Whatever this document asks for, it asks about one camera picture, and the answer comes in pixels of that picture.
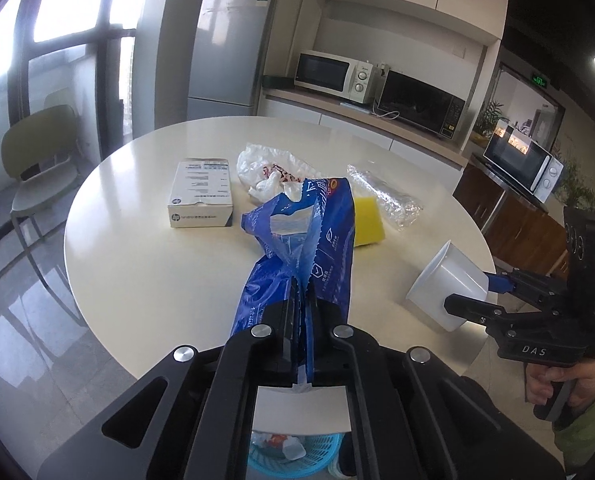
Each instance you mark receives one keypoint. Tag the white wall socket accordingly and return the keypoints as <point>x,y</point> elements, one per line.
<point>385,67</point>

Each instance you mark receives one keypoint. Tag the clear plastic wrapper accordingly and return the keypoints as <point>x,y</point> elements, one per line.
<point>387,195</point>

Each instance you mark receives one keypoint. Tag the green exit sign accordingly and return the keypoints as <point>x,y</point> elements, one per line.
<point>538,80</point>

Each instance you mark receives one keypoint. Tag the person's right hand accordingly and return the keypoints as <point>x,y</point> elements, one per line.
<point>587,380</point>

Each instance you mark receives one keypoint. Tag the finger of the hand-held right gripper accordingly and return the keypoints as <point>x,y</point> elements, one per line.
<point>532,282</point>
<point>477,310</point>

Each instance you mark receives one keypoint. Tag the black microwave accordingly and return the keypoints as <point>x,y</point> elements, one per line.
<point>417,100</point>

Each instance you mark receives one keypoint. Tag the silver refrigerator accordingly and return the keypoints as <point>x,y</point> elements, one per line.
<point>227,50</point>

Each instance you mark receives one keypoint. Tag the white microwave with dark door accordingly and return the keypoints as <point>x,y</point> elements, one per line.
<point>547,172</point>

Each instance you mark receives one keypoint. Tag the green potted plant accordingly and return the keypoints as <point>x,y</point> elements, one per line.
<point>487,115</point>
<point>577,185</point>

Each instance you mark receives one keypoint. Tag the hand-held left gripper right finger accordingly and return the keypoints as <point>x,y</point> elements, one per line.
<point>327,325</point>

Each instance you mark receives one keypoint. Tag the yellow sponge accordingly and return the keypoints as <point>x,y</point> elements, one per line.
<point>370,220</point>

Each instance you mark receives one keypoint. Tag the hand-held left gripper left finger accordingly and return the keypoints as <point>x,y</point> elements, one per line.
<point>282,320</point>

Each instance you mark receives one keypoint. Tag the black window frame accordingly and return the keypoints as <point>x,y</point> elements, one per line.
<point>108,85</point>

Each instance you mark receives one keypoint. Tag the blue plastic bag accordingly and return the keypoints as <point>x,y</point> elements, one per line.
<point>297,260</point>

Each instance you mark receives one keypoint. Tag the brown wooden cabinet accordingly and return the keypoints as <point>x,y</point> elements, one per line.
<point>517,225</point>

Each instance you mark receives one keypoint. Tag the white kitchen counter cabinet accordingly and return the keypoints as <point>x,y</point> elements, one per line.
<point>337,122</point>

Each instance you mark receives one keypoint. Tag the blue plastic basket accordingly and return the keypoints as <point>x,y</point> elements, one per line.
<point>322,452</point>

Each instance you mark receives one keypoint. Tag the green chair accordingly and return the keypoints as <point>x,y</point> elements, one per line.
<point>37,135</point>

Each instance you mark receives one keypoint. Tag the orange and pink plastic bag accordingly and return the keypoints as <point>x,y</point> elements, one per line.
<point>277,441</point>

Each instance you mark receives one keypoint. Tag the white plastic container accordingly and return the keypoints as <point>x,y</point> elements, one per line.
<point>442,280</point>

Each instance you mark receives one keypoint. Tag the white plastic bag red print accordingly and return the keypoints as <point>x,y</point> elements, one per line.
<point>257,165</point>

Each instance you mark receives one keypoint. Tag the white cardboard box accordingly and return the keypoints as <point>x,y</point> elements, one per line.
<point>200,185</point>

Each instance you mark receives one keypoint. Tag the round white table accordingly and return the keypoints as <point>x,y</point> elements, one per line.
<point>142,270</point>

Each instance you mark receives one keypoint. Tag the person's right forearm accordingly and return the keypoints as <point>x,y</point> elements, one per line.
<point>592,435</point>

